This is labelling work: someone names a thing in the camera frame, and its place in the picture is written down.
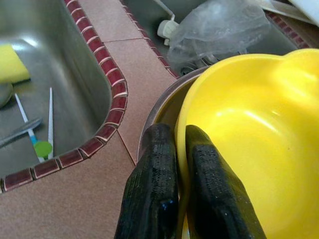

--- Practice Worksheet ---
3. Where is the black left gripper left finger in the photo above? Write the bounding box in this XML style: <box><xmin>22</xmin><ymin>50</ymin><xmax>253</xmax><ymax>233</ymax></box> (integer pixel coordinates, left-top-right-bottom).
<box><xmin>114</xmin><ymin>123</ymin><xmax>180</xmax><ymax>239</ymax></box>

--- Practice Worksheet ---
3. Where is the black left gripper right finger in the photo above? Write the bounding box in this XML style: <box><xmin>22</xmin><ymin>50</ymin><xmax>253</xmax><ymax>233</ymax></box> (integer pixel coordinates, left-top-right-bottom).
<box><xmin>185</xmin><ymin>124</ymin><xmax>268</xmax><ymax>239</ymax></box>

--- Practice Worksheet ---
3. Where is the steel bowl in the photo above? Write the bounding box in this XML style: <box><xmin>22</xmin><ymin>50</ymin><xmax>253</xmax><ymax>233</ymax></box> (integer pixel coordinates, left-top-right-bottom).
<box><xmin>136</xmin><ymin>66</ymin><xmax>210</xmax><ymax>165</ymax></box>

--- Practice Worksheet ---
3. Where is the yellow plastic bowl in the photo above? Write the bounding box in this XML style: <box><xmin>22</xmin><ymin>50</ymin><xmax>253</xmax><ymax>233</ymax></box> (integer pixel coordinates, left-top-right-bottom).
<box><xmin>173</xmin><ymin>48</ymin><xmax>319</xmax><ymax>239</ymax></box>

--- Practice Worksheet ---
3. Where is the metal fork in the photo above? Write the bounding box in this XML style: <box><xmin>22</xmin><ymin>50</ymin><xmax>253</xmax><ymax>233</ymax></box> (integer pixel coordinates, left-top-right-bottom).
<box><xmin>0</xmin><ymin>118</ymin><xmax>43</xmax><ymax>148</ymax></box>

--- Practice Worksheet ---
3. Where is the white stick with green disc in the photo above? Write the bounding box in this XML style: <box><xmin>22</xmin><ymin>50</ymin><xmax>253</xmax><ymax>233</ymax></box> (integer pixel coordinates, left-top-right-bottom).
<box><xmin>13</xmin><ymin>93</ymin><xmax>54</xmax><ymax>164</ymax></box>

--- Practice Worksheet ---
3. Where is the plain white plastic stick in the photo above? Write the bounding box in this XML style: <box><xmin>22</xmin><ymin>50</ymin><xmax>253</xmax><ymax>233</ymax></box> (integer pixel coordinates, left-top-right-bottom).
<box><xmin>47</xmin><ymin>87</ymin><xmax>54</xmax><ymax>160</ymax></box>

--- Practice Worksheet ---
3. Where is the round steel sink strainer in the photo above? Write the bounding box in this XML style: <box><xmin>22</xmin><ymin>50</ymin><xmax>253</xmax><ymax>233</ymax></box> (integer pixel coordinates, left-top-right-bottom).
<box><xmin>179</xmin><ymin>53</ymin><xmax>215</xmax><ymax>77</ymax></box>

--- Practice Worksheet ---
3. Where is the steel sink basin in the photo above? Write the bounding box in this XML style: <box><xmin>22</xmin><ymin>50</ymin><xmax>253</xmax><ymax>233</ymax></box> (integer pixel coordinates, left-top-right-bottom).
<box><xmin>0</xmin><ymin>0</ymin><xmax>113</xmax><ymax>176</ymax></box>
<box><xmin>121</xmin><ymin>0</ymin><xmax>300</xmax><ymax>78</ymax></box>

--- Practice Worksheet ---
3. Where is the clear plastic bag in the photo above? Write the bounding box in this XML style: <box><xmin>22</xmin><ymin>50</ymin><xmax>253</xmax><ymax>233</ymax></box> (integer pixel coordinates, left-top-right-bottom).
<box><xmin>166</xmin><ymin>2</ymin><xmax>272</xmax><ymax>73</ymax></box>

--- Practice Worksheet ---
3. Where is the bright yellow sponge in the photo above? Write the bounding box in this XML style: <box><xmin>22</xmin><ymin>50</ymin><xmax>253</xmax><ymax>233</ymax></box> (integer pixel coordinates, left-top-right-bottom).
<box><xmin>0</xmin><ymin>43</ymin><xmax>32</xmax><ymax>84</ymax></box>

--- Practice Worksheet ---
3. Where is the cream plastic paddle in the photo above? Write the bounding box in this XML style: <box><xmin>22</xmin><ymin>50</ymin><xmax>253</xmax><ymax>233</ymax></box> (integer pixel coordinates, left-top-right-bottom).
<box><xmin>261</xmin><ymin>0</ymin><xmax>315</xmax><ymax>26</ymax></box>

